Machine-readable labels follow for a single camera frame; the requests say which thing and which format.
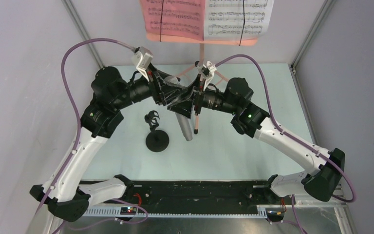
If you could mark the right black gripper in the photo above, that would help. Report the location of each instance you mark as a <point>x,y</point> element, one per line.
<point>196,90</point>

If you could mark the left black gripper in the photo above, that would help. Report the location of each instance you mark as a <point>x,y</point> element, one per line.
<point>164,94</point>

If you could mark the grey metal microphone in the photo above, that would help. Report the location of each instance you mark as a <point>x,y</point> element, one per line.
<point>183,121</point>

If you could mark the pink paper sheet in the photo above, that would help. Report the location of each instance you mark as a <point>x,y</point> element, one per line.
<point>179,18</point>

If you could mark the white sheet music page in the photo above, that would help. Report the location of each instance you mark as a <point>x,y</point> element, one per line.
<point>237,20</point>

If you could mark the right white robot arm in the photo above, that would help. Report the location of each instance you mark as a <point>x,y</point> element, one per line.
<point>322,169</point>

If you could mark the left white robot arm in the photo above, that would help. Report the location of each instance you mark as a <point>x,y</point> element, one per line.
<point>63,195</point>

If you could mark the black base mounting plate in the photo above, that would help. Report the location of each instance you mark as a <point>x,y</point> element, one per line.
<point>220,197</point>

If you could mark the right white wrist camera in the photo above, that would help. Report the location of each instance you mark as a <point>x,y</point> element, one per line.
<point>206,70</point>

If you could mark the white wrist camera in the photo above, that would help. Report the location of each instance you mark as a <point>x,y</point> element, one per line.
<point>206,70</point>
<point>141,59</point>

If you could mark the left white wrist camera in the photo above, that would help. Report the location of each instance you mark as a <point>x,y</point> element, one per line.
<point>141,59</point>

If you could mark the left aluminium frame post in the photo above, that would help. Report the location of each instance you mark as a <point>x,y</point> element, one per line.
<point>82,30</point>

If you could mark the aluminium frame post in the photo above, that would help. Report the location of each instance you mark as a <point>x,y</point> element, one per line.
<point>314,29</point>
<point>82,30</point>

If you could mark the white slotted cable duct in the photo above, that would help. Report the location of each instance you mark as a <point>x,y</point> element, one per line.
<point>131,211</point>

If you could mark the right aluminium frame post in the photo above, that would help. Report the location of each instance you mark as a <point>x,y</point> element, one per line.
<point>314,29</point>

